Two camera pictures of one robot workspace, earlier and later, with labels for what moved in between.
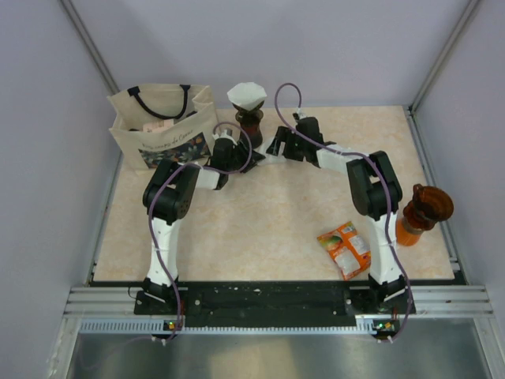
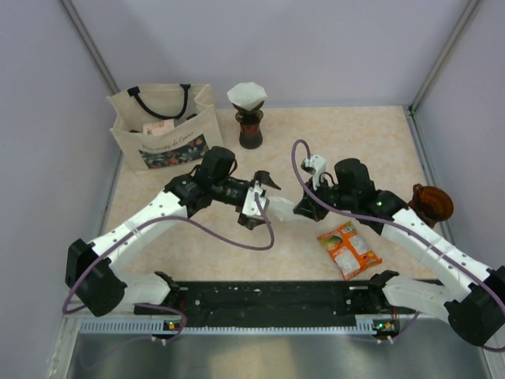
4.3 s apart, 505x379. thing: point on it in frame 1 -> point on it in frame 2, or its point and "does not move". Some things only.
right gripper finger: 281,136 -> 308,208
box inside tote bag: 158,126 does not move
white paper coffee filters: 263,148 -> 281,208
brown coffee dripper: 428,205 does not move
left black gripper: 254,158 -> 250,223
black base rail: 269,304 does not move
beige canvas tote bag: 154,124 does not move
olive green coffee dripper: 252,118 does not move
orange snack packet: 349,249 does not move
